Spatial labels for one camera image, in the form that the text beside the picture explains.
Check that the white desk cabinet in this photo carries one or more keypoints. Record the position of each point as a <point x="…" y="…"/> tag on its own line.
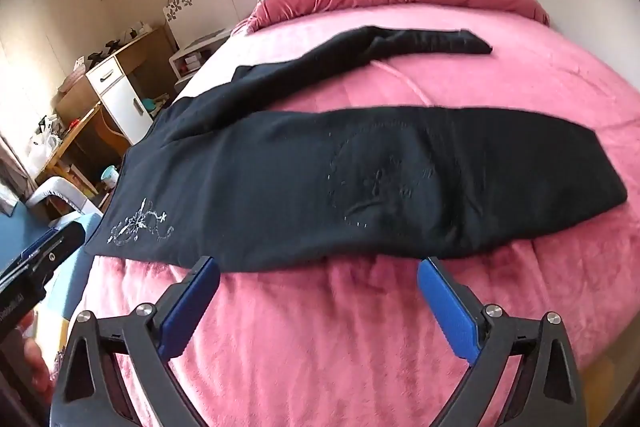
<point x="125" y="102"/>

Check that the white bedside shelf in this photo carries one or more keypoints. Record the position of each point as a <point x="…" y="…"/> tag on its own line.
<point x="195" y="54"/>

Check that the wooden desk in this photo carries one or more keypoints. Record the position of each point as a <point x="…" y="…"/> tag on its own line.
<point x="140" y="52"/>

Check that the black pants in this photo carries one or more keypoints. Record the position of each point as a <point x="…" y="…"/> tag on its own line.
<point x="275" y="167"/>

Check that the blue cloth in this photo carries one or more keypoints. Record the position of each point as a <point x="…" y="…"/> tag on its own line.
<point x="15" y="219"/>

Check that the person's left hand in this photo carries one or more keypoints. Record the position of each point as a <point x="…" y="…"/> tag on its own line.
<point x="37" y="367"/>

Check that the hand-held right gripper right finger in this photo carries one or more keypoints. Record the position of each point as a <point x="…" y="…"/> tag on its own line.
<point x="450" y="317"/>

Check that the white plastic chair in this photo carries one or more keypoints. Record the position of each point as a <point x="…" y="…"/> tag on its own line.
<point x="55" y="192"/>

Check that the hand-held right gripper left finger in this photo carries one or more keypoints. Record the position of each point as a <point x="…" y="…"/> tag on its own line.
<point x="187" y="307"/>

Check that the pink plush blanket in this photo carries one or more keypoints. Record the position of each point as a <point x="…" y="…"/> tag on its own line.
<point x="500" y="72"/>

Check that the white plastic bag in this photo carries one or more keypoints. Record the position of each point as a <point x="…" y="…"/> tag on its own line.
<point x="42" y="147"/>

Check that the white floral box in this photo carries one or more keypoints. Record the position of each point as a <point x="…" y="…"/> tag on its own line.
<point x="200" y="9"/>

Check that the teal cup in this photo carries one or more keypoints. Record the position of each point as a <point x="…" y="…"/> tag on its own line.
<point x="109" y="177"/>

